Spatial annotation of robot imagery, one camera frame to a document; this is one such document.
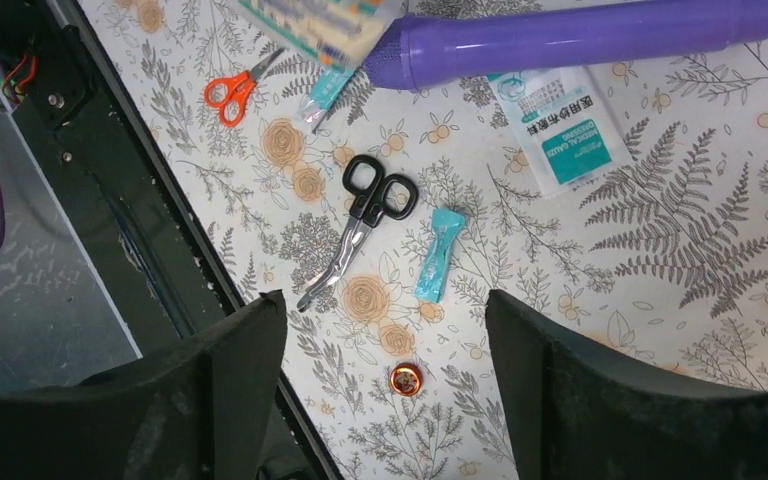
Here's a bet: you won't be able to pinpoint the black mounting base plate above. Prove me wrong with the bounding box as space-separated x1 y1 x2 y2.
0 1 338 479

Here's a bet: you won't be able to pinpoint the gauze dressing packet right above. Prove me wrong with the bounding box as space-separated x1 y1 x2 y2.
487 66 631 198

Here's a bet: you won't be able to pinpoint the orange handled scissors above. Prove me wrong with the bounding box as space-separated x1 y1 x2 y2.
203 48 284 127

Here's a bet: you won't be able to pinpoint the teal wrapped packet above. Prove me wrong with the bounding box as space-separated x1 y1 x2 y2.
294 68 356 134
414 209 466 303

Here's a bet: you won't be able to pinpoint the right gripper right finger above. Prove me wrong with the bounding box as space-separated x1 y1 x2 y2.
485 290 768 479

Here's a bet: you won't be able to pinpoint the teal wrapped packet left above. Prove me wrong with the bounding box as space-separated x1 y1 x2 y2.
294 68 356 134

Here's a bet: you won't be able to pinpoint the black handled scissors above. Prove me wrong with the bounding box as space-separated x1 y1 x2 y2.
296 155 420 313

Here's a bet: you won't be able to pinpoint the teal wrapped packet right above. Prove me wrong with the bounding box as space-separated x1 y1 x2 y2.
414 209 466 303

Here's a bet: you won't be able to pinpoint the purple flashlight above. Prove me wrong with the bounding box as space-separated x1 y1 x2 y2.
363 1 768 91

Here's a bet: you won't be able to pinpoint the adhesive bandage pack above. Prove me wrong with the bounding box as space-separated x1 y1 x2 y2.
230 0 405 70

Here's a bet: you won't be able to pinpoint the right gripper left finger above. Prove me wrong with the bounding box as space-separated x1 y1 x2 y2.
0 290 288 479

